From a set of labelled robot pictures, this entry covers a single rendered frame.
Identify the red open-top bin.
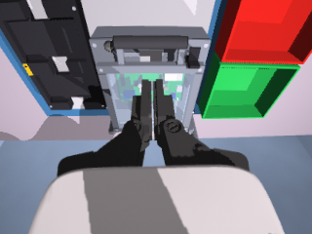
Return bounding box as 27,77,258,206
214,0,312,64

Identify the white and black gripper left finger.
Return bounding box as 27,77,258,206
57,79,152,176

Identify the green bin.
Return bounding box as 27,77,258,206
198,53,301,119

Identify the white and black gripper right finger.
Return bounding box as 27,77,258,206
153,79,250,171

